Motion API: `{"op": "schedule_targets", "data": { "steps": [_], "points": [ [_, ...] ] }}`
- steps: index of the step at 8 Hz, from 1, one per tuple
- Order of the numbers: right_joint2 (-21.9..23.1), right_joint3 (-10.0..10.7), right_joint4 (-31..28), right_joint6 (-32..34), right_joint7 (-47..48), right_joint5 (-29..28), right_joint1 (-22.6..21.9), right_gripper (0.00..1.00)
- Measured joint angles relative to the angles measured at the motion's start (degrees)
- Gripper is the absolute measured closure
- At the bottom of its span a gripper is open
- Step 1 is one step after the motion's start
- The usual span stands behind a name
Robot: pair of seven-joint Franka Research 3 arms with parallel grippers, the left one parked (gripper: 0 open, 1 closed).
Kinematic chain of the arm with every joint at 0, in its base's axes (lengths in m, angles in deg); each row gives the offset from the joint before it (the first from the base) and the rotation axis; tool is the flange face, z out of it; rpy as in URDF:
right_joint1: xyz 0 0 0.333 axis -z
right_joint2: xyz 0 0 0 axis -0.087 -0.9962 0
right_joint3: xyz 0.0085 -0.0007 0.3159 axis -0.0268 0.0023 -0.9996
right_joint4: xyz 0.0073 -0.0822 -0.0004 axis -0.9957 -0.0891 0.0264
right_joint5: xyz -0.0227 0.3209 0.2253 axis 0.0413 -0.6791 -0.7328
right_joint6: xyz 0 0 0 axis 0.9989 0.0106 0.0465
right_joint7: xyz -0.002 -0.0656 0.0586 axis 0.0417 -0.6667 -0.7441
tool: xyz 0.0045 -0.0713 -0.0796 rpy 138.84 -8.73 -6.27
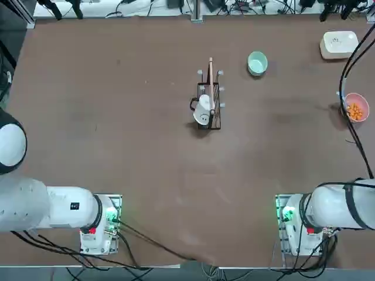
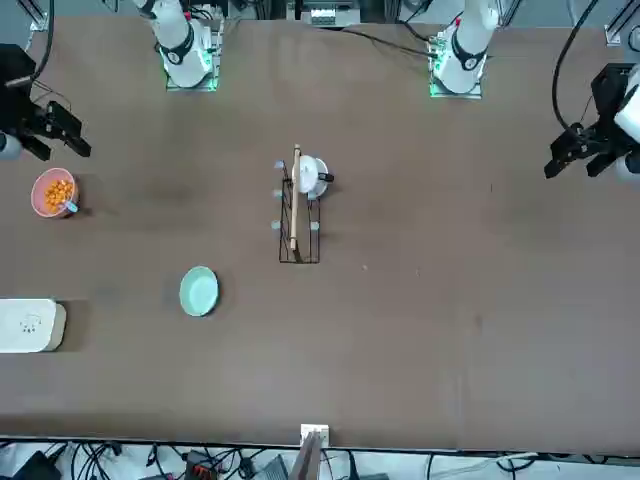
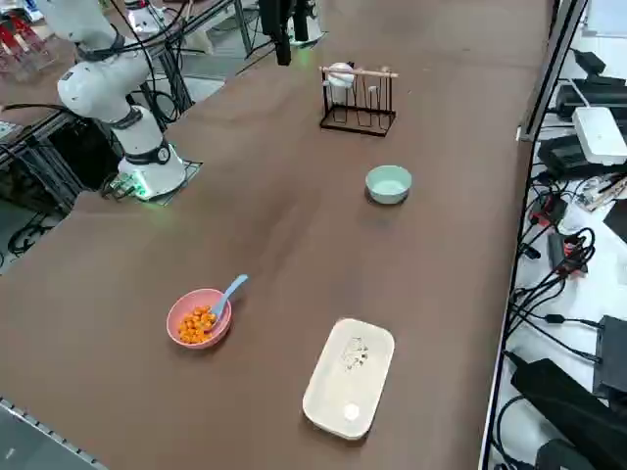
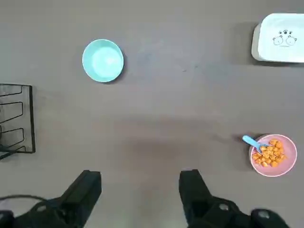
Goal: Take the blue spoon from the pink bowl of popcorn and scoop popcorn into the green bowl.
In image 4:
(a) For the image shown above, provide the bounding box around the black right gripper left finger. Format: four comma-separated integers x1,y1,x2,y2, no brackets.
0,170,102,228

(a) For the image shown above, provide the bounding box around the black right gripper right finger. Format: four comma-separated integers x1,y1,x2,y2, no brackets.
179,169,292,228

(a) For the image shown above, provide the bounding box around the blue plastic spoon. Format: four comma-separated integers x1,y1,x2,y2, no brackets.
242,135,270,155

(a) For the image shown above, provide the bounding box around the orange popcorn pile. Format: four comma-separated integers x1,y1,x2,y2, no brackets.
252,139,288,168

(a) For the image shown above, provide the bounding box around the pink bowl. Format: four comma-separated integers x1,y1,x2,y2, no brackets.
249,134,297,178

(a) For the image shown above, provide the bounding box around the green bowl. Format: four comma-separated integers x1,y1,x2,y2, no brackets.
82,39,124,83

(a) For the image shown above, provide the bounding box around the white lidded container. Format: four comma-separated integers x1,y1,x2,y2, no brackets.
251,13,304,64

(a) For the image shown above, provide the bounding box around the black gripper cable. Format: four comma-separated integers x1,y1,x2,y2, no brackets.
0,194,52,205

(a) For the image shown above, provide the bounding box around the black wire cup rack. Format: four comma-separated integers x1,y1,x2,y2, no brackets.
0,83,36,160

